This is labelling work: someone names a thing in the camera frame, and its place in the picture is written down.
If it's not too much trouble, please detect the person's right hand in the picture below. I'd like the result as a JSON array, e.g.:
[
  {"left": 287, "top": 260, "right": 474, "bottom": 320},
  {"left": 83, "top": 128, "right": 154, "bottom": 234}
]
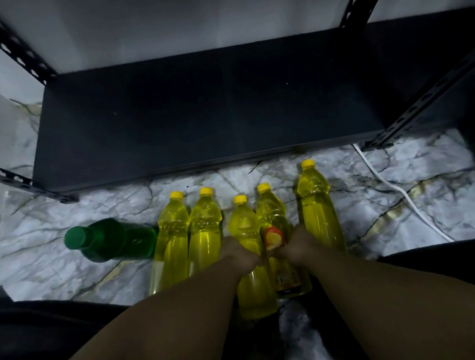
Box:
[{"left": 267, "top": 222, "right": 325, "bottom": 270}]

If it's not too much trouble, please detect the person's left hand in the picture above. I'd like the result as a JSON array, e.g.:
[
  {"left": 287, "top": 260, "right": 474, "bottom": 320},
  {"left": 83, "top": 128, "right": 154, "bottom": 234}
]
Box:
[{"left": 217, "top": 233, "right": 265, "bottom": 280}]

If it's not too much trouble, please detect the group of bottles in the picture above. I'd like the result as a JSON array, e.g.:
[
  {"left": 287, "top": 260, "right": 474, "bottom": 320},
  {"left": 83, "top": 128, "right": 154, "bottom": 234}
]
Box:
[{"left": 137, "top": 157, "right": 351, "bottom": 296}]

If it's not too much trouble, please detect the person's right forearm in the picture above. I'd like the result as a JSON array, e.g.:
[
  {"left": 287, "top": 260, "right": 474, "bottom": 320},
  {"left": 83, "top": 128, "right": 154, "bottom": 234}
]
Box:
[{"left": 302, "top": 228, "right": 475, "bottom": 360}]

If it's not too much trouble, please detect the yellow dish soap bottle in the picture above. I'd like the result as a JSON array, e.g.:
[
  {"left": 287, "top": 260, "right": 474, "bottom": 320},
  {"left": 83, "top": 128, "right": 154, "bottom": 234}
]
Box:
[
  {"left": 224, "top": 192, "right": 280, "bottom": 322},
  {"left": 253, "top": 179, "right": 314, "bottom": 301}
]

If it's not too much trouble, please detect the white cable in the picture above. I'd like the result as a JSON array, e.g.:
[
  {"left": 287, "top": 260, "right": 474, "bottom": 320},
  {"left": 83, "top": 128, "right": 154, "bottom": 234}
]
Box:
[{"left": 351, "top": 134, "right": 456, "bottom": 253}]

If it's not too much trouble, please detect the person's left forearm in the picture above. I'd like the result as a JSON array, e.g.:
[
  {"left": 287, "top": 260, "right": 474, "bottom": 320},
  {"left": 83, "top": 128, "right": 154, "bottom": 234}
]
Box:
[{"left": 9, "top": 255, "right": 257, "bottom": 360}]

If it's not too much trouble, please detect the green dish soap bottle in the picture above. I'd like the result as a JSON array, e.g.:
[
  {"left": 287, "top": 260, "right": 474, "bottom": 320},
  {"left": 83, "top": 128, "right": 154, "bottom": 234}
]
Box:
[{"left": 62, "top": 213, "right": 163, "bottom": 268}]

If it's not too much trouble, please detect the black metal shelving rack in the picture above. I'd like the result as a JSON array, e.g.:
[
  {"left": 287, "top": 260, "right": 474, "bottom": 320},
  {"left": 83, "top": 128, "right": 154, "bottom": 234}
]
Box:
[
  {"left": 362, "top": 4, "right": 475, "bottom": 147},
  {"left": 0, "top": 0, "right": 475, "bottom": 211}
]

